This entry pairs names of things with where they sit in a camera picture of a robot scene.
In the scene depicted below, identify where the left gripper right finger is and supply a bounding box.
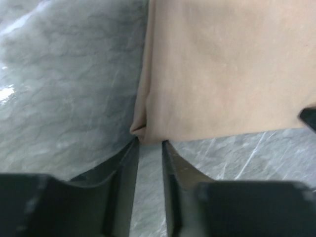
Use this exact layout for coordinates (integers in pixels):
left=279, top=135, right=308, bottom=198
left=162, top=141, right=316, bottom=237

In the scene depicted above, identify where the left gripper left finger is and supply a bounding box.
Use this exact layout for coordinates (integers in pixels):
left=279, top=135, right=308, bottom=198
left=0, top=139, right=139, bottom=237

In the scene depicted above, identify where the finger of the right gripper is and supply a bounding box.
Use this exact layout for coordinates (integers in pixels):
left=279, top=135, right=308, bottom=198
left=298, top=107, right=316, bottom=133

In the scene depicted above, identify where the beige t shirt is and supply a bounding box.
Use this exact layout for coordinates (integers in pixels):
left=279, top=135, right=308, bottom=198
left=130, top=0, right=316, bottom=143

